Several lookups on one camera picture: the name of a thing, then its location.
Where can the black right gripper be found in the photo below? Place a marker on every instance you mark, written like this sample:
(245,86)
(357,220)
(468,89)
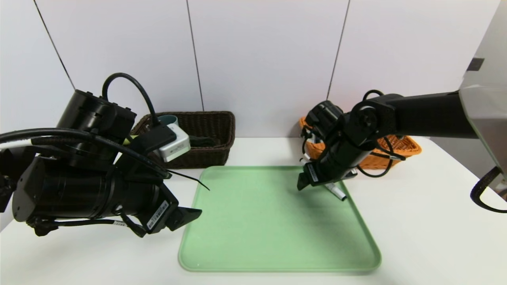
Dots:
(310,174)

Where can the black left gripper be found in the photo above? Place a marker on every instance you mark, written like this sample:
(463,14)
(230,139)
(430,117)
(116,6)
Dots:
(159,214)

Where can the light blue plastic cup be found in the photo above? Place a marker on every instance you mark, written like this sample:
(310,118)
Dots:
(169,118)

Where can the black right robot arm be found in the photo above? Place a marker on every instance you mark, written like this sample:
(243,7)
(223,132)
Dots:
(427,114)

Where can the dark brown wicker basket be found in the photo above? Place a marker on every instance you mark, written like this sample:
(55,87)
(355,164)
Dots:
(210,130)

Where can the orange wicker basket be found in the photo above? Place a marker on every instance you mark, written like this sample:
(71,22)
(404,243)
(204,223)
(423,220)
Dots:
(404,146)

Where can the light green plastic tray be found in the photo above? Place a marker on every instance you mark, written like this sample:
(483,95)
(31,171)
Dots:
(269,229)

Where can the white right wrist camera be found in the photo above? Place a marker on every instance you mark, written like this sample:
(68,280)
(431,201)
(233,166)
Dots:
(313,139)

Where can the dark wall fixture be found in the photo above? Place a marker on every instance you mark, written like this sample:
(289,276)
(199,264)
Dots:
(475,64)

